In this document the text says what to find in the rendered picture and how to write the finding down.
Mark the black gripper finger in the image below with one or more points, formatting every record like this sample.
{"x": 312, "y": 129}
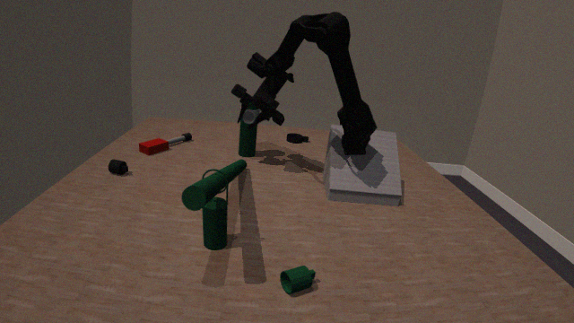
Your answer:
{"x": 243, "y": 109}
{"x": 259, "y": 118}

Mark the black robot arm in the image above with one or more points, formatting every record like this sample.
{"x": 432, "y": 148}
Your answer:
{"x": 331, "y": 32}

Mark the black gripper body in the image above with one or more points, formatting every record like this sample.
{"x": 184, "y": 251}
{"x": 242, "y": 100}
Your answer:
{"x": 240, "y": 92}

